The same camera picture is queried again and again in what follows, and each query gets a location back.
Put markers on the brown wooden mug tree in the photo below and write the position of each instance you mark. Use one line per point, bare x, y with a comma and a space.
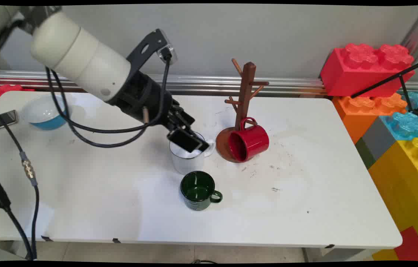
246, 89

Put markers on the blue and white bowl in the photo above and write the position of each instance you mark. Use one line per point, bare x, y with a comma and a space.
43, 113

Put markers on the big yellow building block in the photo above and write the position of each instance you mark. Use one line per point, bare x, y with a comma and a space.
405, 185

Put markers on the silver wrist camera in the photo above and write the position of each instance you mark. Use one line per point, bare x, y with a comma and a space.
167, 53

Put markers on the red block with studs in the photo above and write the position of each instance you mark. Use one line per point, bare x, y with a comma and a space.
5, 90

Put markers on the black tripod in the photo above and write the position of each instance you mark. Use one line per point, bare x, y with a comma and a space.
403, 85

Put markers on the small red block panel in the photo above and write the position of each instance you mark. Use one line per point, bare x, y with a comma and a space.
414, 246

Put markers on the white enamel mug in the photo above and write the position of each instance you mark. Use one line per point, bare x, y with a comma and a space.
186, 163

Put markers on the big red building block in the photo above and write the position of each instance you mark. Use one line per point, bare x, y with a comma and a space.
357, 72

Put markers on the big blue building block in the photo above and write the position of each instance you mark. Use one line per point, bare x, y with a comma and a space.
409, 124

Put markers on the aluminium rail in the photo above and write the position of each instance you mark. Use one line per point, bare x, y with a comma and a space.
286, 85

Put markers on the red enamel mug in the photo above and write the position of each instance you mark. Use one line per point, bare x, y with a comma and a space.
251, 142

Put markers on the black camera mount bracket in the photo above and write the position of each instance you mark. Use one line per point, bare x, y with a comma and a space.
145, 48

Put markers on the big orange building block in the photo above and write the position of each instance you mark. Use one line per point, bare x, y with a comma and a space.
357, 115

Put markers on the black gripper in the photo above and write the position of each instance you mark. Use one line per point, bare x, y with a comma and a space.
142, 94

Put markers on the green enamel mug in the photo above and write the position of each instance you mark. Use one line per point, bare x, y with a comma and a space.
197, 191

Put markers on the big grey building block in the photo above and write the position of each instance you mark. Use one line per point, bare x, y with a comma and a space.
375, 142

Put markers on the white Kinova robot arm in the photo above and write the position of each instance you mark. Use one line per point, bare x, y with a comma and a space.
82, 59

